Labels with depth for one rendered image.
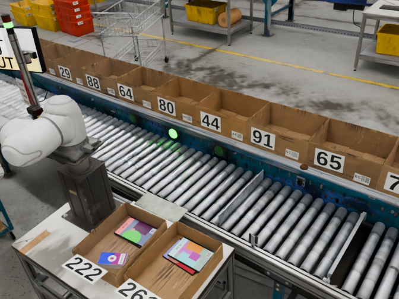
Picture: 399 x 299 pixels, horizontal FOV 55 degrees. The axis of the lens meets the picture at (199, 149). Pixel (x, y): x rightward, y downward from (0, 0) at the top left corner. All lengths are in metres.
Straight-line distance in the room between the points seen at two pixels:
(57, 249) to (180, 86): 1.49
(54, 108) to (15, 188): 2.24
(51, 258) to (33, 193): 1.79
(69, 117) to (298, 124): 1.40
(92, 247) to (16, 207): 1.78
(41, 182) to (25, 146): 2.22
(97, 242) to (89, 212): 0.16
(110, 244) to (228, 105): 1.28
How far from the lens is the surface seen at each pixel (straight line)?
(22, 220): 3.58
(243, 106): 2.65
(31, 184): 3.93
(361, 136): 2.37
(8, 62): 2.96
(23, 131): 1.74
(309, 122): 2.45
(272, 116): 2.55
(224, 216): 2.07
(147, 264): 1.90
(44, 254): 2.13
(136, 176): 2.44
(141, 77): 3.20
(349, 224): 2.14
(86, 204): 2.06
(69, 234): 2.18
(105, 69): 3.45
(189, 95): 2.92
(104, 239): 2.07
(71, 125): 1.82
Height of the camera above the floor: 2.23
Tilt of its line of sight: 35 degrees down
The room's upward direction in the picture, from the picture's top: 4 degrees counter-clockwise
